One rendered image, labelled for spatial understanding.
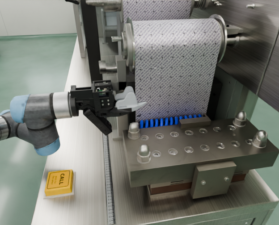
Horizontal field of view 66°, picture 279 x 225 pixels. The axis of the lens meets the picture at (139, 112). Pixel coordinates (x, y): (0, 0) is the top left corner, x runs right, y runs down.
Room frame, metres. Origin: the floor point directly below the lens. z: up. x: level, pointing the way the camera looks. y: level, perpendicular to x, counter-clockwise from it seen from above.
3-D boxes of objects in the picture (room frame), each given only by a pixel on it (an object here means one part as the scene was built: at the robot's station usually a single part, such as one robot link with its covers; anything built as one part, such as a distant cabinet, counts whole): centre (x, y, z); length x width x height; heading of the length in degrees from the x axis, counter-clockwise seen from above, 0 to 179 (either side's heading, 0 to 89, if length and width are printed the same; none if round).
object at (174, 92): (0.57, -0.10, 1.11); 0.23 x 0.01 x 0.18; 100
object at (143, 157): (0.39, -0.01, 1.05); 0.04 x 0.04 x 0.04
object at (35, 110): (0.50, 0.29, 1.11); 0.11 x 0.08 x 0.09; 100
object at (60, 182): (0.41, 0.23, 0.91); 0.07 x 0.07 x 0.02; 10
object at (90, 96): (0.53, 0.13, 1.12); 0.12 x 0.08 x 0.09; 100
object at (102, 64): (0.63, 0.11, 1.18); 0.04 x 0.02 x 0.04; 10
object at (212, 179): (0.37, -0.19, 0.96); 0.10 x 0.03 x 0.11; 100
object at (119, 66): (0.63, 0.08, 1.05); 0.06 x 0.05 x 0.31; 100
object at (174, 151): (0.46, -0.16, 1.00); 0.40 x 0.16 x 0.06; 100
